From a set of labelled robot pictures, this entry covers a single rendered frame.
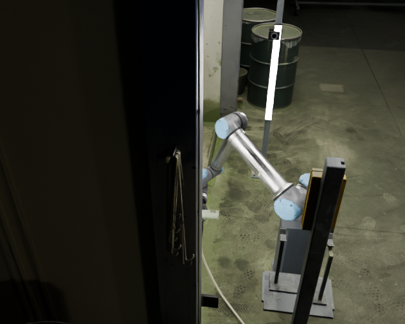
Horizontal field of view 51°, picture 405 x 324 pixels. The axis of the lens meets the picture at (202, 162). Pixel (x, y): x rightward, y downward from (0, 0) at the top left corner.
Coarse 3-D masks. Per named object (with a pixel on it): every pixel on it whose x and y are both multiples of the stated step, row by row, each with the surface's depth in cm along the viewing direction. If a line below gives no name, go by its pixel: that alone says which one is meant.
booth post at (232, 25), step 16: (224, 0) 398; (240, 0) 396; (224, 16) 407; (240, 16) 405; (224, 32) 416; (240, 32) 414; (224, 48) 425; (224, 64) 435; (224, 80) 445; (224, 96) 455; (224, 112) 467
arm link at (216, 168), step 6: (240, 114) 261; (246, 120) 264; (246, 126) 267; (222, 144) 285; (228, 144) 281; (222, 150) 288; (228, 150) 286; (216, 156) 296; (222, 156) 291; (216, 162) 298; (222, 162) 297; (210, 168) 305; (216, 168) 302; (222, 168) 310; (216, 174) 307
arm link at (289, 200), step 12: (228, 120) 254; (240, 120) 259; (216, 132) 260; (228, 132) 253; (240, 132) 253; (240, 144) 251; (252, 144) 252; (252, 156) 249; (264, 156) 251; (252, 168) 251; (264, 168) 247; (264, 180) 247; (276, 180) 245; (276, 192) 244; (288, 192) 241; (300, 192) 243; (276, 204) 243; (288, 204) 237; (300, 204) 239; (288, 216) 241
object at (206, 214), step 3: (204, 210) 281; (207, 210) 281; (210, 210) 279; (213, 210) 279; (216, 210) 281; (204, 213) 279; (207, 213) 279; (210, 213) 279; (213, 213) 279; (216, 213) 279; (204, 216) 279; (207, 216) 279; (210, 216) 279; (213, 216) 279; (216, 216) 279; (204, 219) 283
